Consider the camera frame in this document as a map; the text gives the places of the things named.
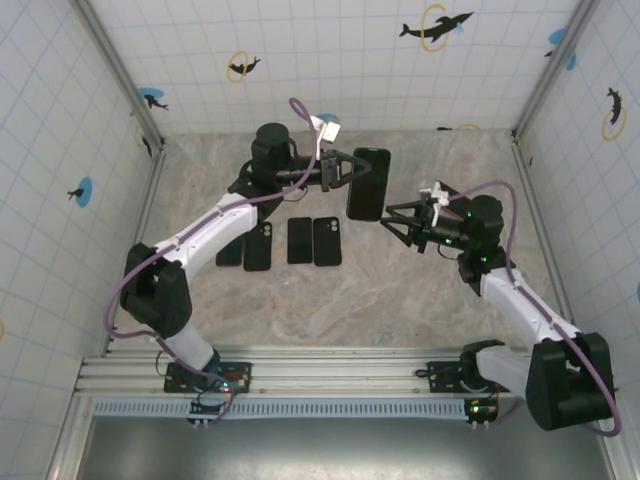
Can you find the black phone case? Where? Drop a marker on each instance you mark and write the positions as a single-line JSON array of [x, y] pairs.
[[257, 252], [385, 185]]

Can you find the black smartphone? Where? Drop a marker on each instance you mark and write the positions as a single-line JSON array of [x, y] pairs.
[[230, 257], [299, 242], [452, 191]]

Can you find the dark blue phone case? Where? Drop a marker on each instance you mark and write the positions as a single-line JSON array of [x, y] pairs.
[[327, 250]]

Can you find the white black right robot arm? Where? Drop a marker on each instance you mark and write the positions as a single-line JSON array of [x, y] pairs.
[[520, 305]]

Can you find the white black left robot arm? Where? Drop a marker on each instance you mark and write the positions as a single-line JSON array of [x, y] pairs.
[[220, 235]]

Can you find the dolphin blue circle sticker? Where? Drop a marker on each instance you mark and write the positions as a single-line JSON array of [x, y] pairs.
[[327, 116], [150, 95], [84, 192], [557, 36]]

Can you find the grey metal panel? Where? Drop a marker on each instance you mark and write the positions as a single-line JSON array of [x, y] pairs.
[[350, 450]]

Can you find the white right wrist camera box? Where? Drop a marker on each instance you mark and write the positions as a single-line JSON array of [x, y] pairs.
[[435, 195]]

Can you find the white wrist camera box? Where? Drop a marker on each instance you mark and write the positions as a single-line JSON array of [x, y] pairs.
[[435, 195], [327, 130]]

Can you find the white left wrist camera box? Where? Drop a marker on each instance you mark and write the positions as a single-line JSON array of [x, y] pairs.
[[327, 130]]

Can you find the aluminium table side rail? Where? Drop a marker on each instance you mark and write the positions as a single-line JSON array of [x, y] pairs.
[[148, 200], [542, 225]]

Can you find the aluminium corner post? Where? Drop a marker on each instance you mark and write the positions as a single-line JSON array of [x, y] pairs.
[[122, 75], [538, 100]]

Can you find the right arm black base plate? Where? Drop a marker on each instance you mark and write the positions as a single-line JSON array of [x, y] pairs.
[[440, 377]]

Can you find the aluminium rail frame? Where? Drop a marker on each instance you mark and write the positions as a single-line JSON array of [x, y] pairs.
[[340, 372]]

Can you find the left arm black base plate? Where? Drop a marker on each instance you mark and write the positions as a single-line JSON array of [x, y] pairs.
[[172, 385]]

